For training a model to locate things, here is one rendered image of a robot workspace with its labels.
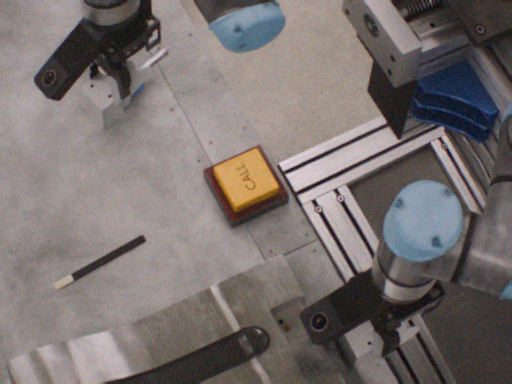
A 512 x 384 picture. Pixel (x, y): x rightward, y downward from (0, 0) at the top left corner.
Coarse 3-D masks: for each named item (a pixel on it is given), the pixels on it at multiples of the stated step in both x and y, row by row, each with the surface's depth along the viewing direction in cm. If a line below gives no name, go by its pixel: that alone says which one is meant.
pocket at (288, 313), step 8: (304, 296) 142; (280, 304) 141; (288, 304) 143; (296, 304) 144; (304, 304) 143; (272, 312) 142; (280, 312) 143; (288, 312) 143; (296, 312) 144; (280, 320) 143; (288, 320) 143; (296, 320) 143; (280, 328) 143; (296, 328) 143; (304, 328) 143; (288, 336) 142; (296, 336) 142; (304, 336) 142
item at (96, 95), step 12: (156, 60) 161; (84, 84) 156; (96, 84) 156; (108, 84) 156; (84, 96) 157; (96, 96) 156; (108, 96) 156; (132, 96) 159; (96, 108) 156; (108, 108) 156; (120, 108) 158; (96, 120) 160; (108, 120) 158
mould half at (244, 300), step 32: (224, 288) 142; (256, 288) 142; (288, 288) 142; (160, 320) 140; (192, 320) 140; (224, 320) 140; (256, 320) 140; (32, 352) 132; (64, 352) 134; (96, 352) 136; (128, 352) 138; (160, 352) 139; (288, 352) 139; (320, 352) 139
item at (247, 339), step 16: (240, 336) 140; (256, 336) 140; (192, 352) 139; (208, 352) 139; (224, 352) 139; (240, 352) 139; (256, 352) 139; (160, 368) 138; (176, 368) 138; (192, 368) 138; (208, 368) 138; (224, 368) 138
